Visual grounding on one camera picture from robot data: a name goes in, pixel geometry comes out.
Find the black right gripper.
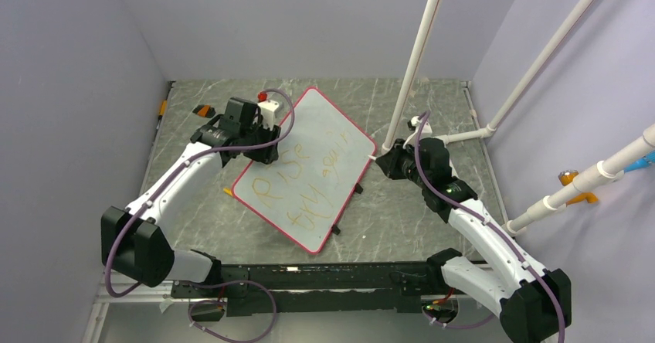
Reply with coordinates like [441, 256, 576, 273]
[376, 138, 430, 188]

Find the pink framed whiteboard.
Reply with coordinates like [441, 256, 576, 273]
[232, 87, 377, 254]

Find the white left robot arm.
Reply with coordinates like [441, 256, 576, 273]
[100, 92, 293, 297]

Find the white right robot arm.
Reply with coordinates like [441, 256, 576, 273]
[374, 138, 572, 342]

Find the orange black small object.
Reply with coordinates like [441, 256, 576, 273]
[192, 104, 216, 118]

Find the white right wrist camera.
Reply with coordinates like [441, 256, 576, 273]
[404, 116, 433, 147]

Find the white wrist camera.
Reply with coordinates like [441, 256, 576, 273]
[257, 91, 284, 130]
[404, 116, 433, 147]

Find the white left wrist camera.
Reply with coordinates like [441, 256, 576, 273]
[257, 91, 284, 130]

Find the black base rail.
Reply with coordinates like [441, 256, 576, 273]
[171, 260, 455, 317]

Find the white pvc pipe frame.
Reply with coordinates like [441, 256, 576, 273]
[382, 0, 654, 235]

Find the orange clamp on wall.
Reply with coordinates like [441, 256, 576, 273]
[558, 169, 601, 206]

